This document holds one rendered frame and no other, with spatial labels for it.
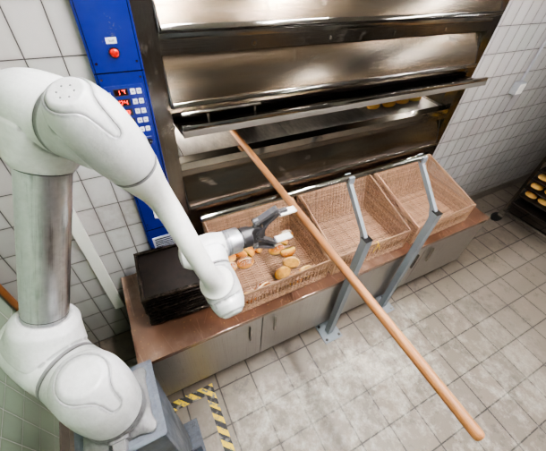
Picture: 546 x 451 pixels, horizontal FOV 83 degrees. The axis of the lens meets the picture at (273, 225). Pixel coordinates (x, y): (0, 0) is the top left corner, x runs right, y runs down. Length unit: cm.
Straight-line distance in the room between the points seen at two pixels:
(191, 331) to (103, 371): 81
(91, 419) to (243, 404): 130
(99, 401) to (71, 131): 56
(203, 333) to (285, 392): 73
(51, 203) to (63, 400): 41
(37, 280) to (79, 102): 44
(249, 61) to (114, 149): 94
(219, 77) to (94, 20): 45
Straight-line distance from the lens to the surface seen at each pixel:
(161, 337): 161
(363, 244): 152
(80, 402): 84
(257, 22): 133
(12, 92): 69
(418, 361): 96
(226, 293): 92
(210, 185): 160
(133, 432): 104
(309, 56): 156
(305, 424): 206
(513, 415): 258
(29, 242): 80
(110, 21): 122
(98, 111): 56
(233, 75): 139
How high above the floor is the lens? 199
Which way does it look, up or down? 45 degrees down
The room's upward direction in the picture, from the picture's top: 5 degrees clockwise
